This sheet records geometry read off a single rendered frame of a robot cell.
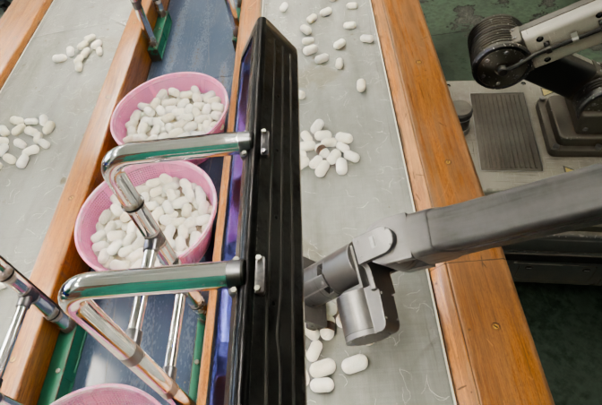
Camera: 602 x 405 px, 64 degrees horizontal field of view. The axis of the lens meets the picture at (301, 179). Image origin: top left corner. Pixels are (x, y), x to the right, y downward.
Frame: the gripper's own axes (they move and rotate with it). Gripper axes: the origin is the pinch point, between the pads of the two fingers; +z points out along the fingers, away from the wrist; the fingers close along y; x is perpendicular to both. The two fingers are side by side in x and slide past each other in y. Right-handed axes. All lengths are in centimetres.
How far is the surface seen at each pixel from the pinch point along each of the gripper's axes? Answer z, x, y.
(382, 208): -14.0, 14.3, -18.6
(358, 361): -10.2, 8.0, 9.0
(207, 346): 6.3, -6.7, 5.4
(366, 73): -15, 16, -57
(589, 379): -7, 107, -8
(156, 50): 29, -19, -81
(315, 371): -5.5, 4.1, 10.0
